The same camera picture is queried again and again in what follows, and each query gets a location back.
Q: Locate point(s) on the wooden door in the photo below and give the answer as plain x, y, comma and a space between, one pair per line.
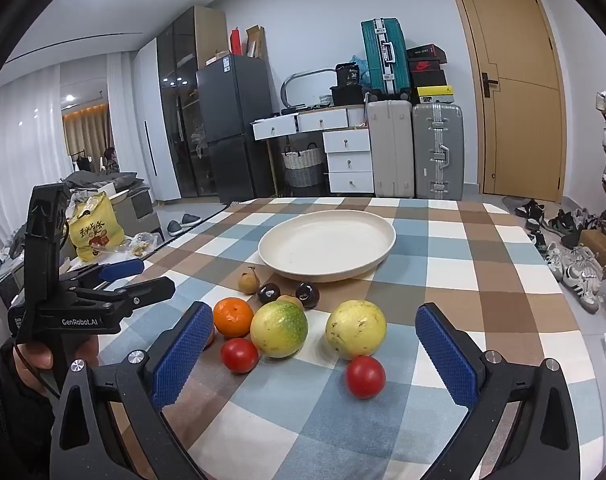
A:
513, 135

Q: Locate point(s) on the teal suitcase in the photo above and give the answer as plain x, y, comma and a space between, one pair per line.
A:
398, 60

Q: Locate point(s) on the pale yellow round fruit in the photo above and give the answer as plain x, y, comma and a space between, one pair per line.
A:
355, 330

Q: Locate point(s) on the person's left hand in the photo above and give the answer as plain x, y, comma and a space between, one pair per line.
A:
33, 357

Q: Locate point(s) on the woven laundry basket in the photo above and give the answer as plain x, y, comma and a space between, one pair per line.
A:
303, 165

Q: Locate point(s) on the person's left forearm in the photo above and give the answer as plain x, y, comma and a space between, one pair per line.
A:
13, 410

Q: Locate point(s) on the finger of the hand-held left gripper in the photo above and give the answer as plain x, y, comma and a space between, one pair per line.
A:
148, 290
120, 270

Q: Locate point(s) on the white wardrobe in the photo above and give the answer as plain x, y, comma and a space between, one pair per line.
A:
150, 110

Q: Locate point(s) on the beige curtain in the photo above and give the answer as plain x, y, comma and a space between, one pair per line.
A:
85, 130

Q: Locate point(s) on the cream round plate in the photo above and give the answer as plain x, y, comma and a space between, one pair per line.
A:
328, 245

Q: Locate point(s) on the brown pear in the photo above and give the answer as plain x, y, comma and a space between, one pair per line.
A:
248, 282

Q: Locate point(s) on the dark grey refrigerator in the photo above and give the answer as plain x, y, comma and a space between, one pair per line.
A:
233, 110

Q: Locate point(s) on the yellow printed bag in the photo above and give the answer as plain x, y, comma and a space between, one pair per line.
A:
95, 230

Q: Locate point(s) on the red tomato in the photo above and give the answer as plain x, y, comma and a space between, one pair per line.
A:
239, 355
365, 377

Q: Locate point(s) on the grey slipper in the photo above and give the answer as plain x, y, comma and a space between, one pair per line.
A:
190, 219
174, 228

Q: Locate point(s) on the plain black shoe box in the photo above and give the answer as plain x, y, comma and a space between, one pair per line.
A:
429, 79

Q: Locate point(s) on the small brown fruit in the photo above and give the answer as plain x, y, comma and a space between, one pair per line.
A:
290, 301

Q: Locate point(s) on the green yellow round fruit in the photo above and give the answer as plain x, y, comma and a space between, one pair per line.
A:
279, 330

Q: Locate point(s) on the brown cardboard box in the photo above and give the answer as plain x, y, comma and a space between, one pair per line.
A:
600, 247

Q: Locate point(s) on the beige suitcase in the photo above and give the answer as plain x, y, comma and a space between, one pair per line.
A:
390, 150

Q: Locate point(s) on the white drawer desk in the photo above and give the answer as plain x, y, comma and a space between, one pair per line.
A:
350, 160

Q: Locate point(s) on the black labelled bag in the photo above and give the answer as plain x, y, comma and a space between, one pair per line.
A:
348, 75

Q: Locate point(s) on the dark cherry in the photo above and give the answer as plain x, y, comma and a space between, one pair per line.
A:
308, 295
269, 293

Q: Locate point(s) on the metal hoop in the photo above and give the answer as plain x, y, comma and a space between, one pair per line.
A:
288, 85

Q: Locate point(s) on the silver suitcase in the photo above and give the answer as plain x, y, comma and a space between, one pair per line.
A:
428, 150

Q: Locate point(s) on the clear snack bag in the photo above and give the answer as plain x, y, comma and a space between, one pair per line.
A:
144, 244

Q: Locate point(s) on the white sheer curtain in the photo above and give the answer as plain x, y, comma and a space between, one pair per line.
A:
23, 160

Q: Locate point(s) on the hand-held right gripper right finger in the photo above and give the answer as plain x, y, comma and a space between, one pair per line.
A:
445, 355

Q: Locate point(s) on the grey sofa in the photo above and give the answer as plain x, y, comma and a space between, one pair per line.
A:
138, 200

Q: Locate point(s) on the dark glass cabinet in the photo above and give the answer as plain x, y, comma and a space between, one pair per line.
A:
178, 110

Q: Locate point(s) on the checkered tablecloth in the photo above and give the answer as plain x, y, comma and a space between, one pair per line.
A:
433, 280

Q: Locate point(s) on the blue plastic bag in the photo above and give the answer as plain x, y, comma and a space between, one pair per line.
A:
364, 67

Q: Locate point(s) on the pile of shoes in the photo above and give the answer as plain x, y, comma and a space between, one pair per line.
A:
568, 260

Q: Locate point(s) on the black storage box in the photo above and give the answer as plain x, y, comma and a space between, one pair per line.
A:
348, 96

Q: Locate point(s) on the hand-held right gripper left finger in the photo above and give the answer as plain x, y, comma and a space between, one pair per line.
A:
183, 355

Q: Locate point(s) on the yellow shoe box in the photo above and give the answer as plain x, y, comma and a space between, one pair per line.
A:
435, 95

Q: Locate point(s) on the black shoe box red stripe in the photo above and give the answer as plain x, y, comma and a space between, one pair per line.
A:
425, 51

